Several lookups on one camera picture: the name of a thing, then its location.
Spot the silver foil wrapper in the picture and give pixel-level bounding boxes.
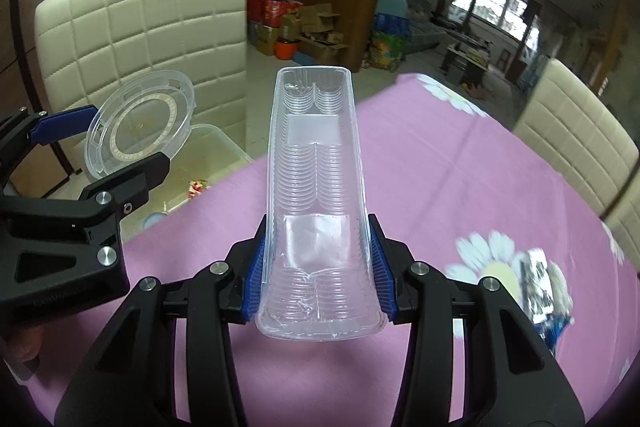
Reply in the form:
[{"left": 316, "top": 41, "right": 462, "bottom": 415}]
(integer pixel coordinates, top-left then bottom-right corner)
[{"left": 520, "top": 249, "right": 568, "bottom": 323}]

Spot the clear plastic storage bin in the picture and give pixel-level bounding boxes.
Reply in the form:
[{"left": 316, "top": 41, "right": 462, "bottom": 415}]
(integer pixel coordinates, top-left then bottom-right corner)
[{"left": 70, "top": 123, "right": 253, "bottom": 240}]

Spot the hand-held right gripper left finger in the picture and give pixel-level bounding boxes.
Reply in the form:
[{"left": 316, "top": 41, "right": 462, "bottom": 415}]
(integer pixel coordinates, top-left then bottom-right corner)
[{"left": 54, "top": 213, "right": 268, "bottom": 427}]

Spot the coffee table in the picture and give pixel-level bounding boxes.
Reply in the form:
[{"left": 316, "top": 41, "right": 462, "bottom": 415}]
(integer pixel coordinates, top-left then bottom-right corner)
[{"left": 440, "top": 37, "right": 493, "bottom": 85}]

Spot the person's left hand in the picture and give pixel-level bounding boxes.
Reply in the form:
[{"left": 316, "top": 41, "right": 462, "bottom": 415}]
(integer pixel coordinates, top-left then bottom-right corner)
[{"left": 2, "top": 326, "right": 43, "bottom": 375}]

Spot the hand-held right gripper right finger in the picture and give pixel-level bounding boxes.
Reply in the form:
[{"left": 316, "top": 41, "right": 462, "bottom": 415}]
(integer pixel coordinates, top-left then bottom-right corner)
[{"left": 367, "top": 213, "right": 586, "bottom": 427}]

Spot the clear ribbed plastic tray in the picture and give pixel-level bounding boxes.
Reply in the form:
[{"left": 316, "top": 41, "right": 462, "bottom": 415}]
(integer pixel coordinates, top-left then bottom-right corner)
[{"left": 255, "top": 66, "right": 388, "bottom": 343}]

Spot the blue snack wrapper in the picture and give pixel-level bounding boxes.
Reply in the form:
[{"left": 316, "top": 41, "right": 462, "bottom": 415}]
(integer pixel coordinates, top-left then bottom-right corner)
[{"left": 535, "top": 307, "right": 576, "bottom": 350}]

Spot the wooden partition counter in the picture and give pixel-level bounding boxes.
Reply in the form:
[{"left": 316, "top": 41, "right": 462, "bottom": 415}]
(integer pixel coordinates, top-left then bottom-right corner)
[{"left": 295, "top": 0, "right": 381, "bottom": 72}]

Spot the grey sofa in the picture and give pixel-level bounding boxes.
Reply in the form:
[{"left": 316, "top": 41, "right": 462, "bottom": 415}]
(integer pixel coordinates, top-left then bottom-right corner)
[{"left": 380, "top": 0, "right": 461, "bottom": 55}]

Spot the cream padded dining chair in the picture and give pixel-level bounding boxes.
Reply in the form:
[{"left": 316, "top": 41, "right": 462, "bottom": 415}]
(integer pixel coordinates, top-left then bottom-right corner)
[
  {"left": 515, "top": 57, "right": 633, "bottom": 218},
  {"left": 602, "top": 187, "right": 640, "bottom": 268},
  {"left": 35, "top": 0, "right": 251, "bottom": 198}
]

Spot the pile of cardboard boxes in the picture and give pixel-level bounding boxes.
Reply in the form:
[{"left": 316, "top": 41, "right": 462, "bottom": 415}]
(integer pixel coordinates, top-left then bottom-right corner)
[{"left": 252, "top": 2, "right": 351, "bottom": 62}]

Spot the pink floral tablecloth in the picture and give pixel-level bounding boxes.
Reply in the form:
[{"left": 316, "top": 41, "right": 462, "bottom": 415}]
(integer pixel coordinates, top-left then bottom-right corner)
[{"left": 30, "top": 72, "right": 640, "bottom": 427}]

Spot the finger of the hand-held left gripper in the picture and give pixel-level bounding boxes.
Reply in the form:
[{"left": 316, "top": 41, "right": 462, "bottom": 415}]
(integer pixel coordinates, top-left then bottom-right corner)
[
  {"left": 80, "top": 151, "right": 171, "bottom": 224},
  {"left": 0, "top": 106, "right": 99, "bottom": 178}
]

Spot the barred window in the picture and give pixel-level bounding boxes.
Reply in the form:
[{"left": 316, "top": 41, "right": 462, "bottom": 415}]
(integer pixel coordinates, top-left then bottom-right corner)
[{"left": 452, "top": 0, "right": 543, "bottom": 40}]

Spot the clear round plastic lid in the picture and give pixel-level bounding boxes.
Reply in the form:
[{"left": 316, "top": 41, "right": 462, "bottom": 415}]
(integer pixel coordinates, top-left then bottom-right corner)
[{"left": 86, "top": 69, "right": 196, "bottom": 178}]

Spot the colourful printed bag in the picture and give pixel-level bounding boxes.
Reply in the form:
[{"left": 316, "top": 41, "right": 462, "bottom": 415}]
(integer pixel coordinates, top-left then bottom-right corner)
[{"left": 367, "top": 14, "right": 408, "bottom": 70}]

